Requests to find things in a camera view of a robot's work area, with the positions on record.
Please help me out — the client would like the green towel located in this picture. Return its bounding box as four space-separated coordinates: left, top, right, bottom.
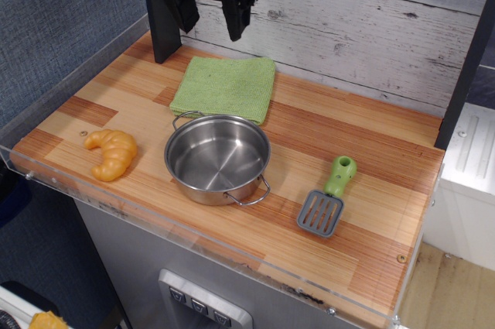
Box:
169 57 275 125

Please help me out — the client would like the stainless steel pot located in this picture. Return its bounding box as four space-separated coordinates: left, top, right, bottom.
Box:
164 111 271 207

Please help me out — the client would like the clear acrylic table guard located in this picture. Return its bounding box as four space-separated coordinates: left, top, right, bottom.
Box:
1 18 443 328

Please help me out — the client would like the orange plastic croissant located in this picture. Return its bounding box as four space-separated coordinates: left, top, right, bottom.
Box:
84 129 138 182

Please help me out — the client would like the green grey toy spatula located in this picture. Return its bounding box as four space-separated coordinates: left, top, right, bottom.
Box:
296 156 357 238

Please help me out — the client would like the silver button control panel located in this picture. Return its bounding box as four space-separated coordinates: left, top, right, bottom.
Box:
158 269 254 328

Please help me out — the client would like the white aluminium side block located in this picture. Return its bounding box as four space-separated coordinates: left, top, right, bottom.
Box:
442 103 494 195

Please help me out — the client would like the yellow black object bottom left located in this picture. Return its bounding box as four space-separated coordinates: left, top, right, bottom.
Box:
0 307 69 329

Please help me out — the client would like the black left vertical post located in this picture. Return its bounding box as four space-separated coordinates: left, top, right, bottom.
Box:
146 0 182 63

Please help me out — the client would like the black vertical post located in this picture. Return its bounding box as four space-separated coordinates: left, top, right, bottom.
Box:
146 0 182 63
434 0 494 150

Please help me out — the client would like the black right vertical post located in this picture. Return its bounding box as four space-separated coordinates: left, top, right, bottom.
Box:
434 0 494 150

